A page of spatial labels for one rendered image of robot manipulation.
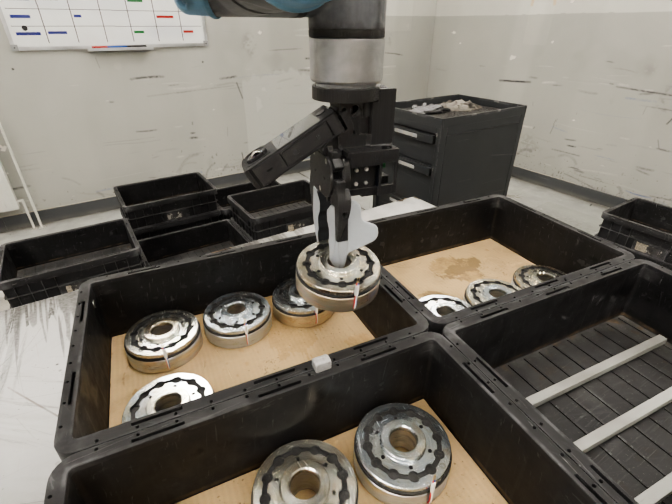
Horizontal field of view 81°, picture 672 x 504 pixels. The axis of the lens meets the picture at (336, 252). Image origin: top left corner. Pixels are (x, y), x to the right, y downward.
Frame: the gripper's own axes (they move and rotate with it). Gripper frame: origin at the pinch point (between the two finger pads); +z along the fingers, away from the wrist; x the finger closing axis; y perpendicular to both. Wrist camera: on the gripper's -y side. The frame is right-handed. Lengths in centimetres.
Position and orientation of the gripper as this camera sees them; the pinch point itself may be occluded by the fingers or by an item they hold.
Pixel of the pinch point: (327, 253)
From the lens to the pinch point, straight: 50.6
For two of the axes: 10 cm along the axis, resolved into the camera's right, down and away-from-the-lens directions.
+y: 9.3, -1.7, 3.2
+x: -3.6, -4.7, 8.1
